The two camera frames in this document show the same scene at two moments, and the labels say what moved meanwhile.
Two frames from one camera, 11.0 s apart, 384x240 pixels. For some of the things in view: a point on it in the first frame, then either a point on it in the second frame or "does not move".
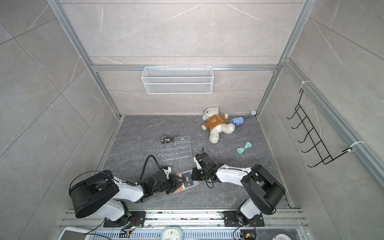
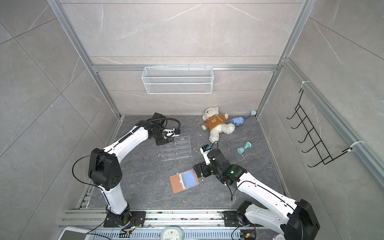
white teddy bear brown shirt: (216, 123) does not move
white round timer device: (171, 233) does not move
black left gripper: (175, 181) to (165, 140)
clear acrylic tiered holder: (173, 148) does not move
